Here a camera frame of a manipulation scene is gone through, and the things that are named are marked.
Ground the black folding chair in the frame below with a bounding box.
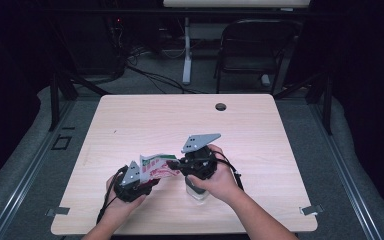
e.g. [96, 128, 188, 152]
[214, 18, 304, 96]

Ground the person's left hand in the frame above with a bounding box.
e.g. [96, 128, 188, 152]
[104, 175, 148, 220]

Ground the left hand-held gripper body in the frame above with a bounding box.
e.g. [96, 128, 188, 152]
[113, 160, 154, 204]

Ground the red printed plastic packet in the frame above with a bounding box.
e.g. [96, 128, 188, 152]
[139, 153, 182, 185]

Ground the left hand-held gripper cable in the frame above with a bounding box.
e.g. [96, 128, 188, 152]
[95, 165, 130, 225]

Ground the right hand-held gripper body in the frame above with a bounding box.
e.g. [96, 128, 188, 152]
[178, 132, 222, 182]

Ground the aluminium floor rail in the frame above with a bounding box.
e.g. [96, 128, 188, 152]
[0, 99, 78, 240]
[311, 99, 384, 240]

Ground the right hand-held gripper cable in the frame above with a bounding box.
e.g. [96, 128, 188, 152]
[213, 150, 245, 192]

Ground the grey metal bracket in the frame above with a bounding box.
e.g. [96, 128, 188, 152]
[45, 206, 71, 218]
[299, 203, 325, 217]

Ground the dark equipment cabinet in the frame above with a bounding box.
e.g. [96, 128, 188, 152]
[76, 13, 128, 76]

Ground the white desk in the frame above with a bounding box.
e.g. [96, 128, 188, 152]
[162, 0, 312, 86]

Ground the black metal stand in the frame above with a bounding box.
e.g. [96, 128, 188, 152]
[273, 71, 334, 136]
[48, 71, 112, 132]

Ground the hand-held gripper cable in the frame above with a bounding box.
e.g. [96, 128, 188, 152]
[213, 150, 245, 192]
[95, 165, 130, 225]

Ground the black floor cable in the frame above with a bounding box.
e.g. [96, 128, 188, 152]
[124, 63, 211, 95]

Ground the person's right hand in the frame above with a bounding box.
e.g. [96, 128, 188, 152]
[187, 144, 245, 205]

